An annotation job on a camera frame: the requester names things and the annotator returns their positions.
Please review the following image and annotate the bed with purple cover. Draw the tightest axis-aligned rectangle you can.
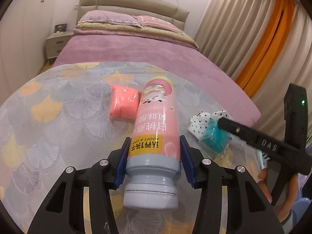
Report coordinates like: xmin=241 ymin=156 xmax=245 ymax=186
xmin=52 ymin=0 xmax=261 ymax=129

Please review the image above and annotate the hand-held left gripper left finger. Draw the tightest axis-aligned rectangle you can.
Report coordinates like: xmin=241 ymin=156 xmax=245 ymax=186
xmin=27 ymin=136 xmax=132 ymax=234

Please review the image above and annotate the beige padded headboard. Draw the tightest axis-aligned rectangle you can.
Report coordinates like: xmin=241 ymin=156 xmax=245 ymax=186
xmin=76 ymin=0 xmax=190 ymax=31

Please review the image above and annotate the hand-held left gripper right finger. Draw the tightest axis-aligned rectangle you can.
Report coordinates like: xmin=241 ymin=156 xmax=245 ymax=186
xmin=180 ymin=135 xmax=285 ymax=234

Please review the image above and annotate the pink pillow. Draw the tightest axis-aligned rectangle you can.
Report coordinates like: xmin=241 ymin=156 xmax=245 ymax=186
xmin=133 ymin=15 xmax=183 ymax=34

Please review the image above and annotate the person's right hand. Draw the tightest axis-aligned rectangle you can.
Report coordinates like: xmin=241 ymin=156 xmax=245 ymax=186
xmin=258 ymin=169 xmax=294 ymax=222

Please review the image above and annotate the person's right forearm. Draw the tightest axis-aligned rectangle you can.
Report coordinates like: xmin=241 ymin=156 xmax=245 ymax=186
xmin=280 ymin=208 xmax=301 ymax=234

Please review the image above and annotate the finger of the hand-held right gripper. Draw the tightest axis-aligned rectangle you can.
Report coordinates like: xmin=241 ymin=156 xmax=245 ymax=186
xmin=216 ymin=117 xmax=256 ymax=147

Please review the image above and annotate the grey nightstand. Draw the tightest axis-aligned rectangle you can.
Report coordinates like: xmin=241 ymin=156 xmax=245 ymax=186
xmin=46 ymin=30 xmax=74 ymax=65

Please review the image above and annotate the pink bottle with grey cap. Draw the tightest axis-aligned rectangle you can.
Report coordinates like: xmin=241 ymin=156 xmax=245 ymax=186
xmin=123 ymin=76 xmax=182 ymax=210

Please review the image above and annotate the beige curtain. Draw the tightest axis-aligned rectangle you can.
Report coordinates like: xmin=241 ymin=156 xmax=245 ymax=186
xmin=194 ymin=0 xmax=278 ymax=78
xmin=251 ymin=5 xmax=312 ymax=142

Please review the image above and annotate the coral pink soft packet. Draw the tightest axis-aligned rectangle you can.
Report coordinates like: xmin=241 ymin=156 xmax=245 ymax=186
xmin=108 ymin=84 xmax=143 ymax=122

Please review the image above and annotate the orange curtain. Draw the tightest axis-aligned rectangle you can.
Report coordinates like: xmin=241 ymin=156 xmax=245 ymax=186
xmin=234 ymin=0 xmax=303 ymax=95

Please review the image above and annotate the white wardrobe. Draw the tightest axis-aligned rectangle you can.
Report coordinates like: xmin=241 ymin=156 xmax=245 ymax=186
xmin=0 ymin=0 xmax=53 ymax=98

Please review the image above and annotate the white black-dotted cloth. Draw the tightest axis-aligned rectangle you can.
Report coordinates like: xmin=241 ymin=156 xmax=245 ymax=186
xmin=188 ymin=110 xmax=232 ymax=154

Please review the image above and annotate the purple pillow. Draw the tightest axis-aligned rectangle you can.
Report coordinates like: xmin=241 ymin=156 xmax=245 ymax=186
xmin=79 ymin=10 xmax=142 ymax=29

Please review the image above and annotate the folded beige quilt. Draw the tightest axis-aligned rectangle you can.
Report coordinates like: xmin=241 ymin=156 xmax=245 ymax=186
xmin=73 ymin=21 xmax=199 ymax=51

